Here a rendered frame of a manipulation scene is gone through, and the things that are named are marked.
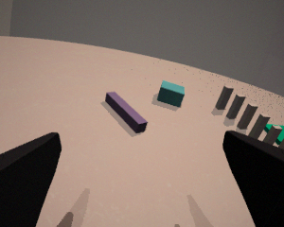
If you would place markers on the green flat domino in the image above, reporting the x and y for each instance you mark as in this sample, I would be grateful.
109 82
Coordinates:
280 136

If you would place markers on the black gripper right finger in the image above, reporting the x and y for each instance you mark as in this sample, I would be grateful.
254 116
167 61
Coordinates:
259 171

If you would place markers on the teal rectangular block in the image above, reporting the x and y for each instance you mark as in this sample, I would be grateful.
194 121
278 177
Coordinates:
171 93

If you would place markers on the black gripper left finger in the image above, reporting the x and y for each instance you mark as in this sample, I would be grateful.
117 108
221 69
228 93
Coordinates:
25 175

